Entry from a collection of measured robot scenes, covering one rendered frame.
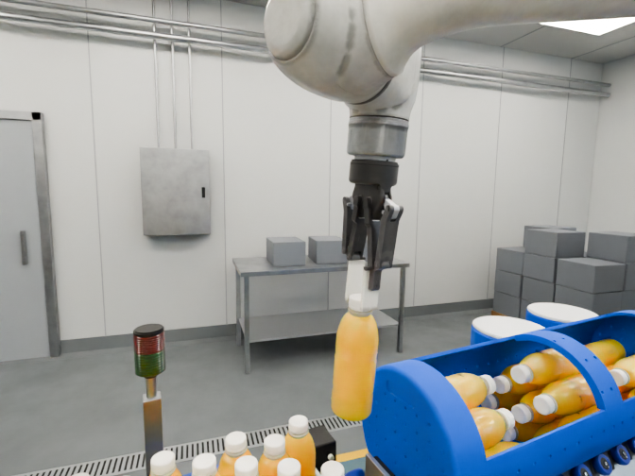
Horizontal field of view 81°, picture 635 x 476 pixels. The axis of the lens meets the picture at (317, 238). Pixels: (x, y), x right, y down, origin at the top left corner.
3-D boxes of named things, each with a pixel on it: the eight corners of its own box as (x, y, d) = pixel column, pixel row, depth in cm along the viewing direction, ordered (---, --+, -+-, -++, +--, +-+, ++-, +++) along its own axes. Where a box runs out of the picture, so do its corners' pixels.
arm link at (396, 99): (362, 125, 64) (320, 111, 53) (370, 25, 61) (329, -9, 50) (424, 125, 58) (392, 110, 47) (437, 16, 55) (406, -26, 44)
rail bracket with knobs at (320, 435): (340, 487, 85) (341, 445, 83) (311, 499, 81) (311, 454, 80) (320, 459, 93) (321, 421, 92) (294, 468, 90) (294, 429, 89)
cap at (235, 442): (250, 443, 71) (250, 434, 71) (239, 456, 68) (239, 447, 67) (232, 438, 72) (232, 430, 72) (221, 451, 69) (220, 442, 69)
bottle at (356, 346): (364, 427, 61) (374, 318, 58) (324, 413, 64) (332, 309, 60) (376, 404, 67) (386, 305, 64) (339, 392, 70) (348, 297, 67)
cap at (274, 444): (266, 442, 72) (266, 433, 71) (286, 443, 71) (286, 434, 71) (262, 456, 68) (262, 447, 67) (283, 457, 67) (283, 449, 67)
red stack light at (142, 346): (165, 352, 82) (165, 334, 81) (133, 357, 79) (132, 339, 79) (163, 341, 88) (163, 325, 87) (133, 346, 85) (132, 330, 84)
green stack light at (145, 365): (166, 374, 82) (165, 352, 82) (134, 380, 80) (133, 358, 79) (164, 362, 88) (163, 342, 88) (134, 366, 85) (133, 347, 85)
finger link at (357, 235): (359, 197, 58) (354, 195, 59) (345, 262, 62) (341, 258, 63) (379, 197, 60) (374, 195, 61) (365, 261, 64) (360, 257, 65)
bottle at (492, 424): (428, 419, 66) (500, 396, 74) (410, 433, 71) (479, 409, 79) (449, 463, 62) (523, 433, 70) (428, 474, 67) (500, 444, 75)
